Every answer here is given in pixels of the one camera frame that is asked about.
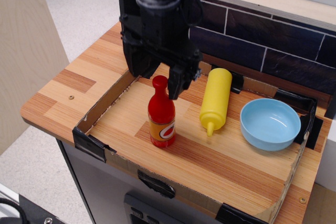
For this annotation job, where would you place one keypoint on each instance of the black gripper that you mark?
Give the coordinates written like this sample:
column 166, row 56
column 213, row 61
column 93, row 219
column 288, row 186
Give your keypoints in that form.
column 157, row 31

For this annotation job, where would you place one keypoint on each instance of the red hot sauce bottle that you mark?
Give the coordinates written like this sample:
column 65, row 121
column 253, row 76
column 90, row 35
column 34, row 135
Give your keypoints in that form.
column 161, row 113

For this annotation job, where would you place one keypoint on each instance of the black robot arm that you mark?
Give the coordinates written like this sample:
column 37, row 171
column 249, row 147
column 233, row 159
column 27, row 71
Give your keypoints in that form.
column 157, row 31

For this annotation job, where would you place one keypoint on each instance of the yellow mustard squeeze bottle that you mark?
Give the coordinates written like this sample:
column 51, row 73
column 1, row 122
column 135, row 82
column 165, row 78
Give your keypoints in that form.
column 214, row 107

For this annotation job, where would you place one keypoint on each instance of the cardboard fence with black tape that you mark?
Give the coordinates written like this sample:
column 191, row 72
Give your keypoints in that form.
column 210, row 174

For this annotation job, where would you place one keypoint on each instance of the dark tile backsplash panel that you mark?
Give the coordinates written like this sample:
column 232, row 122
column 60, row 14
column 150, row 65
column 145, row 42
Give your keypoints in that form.
column 275, row 41

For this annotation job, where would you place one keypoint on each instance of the light blue bowl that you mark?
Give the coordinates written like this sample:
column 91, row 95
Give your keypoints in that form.
column 268, row 124

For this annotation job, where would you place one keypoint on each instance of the light wooden panel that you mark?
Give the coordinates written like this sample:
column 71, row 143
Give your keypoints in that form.
column 31, row 55

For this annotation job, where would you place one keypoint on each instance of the grey oven control panel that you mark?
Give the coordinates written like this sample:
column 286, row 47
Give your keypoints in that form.
column 138, row 211

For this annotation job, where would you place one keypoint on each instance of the black base with screw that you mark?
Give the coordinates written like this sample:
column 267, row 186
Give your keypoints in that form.
column 22, row 210

